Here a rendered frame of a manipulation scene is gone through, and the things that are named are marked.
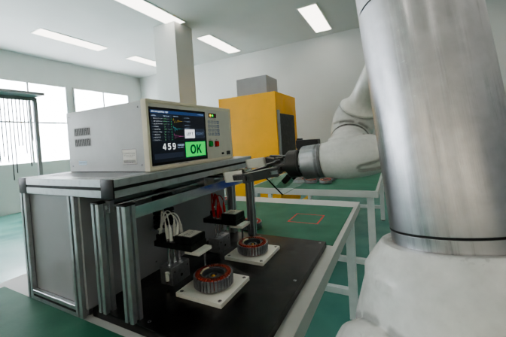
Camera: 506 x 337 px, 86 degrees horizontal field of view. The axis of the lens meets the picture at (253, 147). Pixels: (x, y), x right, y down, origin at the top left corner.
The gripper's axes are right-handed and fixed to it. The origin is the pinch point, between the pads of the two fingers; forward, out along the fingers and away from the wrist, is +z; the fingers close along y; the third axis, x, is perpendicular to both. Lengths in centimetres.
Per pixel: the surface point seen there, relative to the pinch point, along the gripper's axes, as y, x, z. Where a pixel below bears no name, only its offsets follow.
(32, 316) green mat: -42, -23, 48
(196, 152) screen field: 2.8, 7.2, 17.2
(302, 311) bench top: -13.6, -34.8, -16.8
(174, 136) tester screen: -5.9, 14.5, 16.5
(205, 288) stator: -20.5, -26.0, 6.3
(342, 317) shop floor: 84, -127, 5
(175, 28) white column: 320, 177, 264
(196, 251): -16.2, -18.1, 10.3
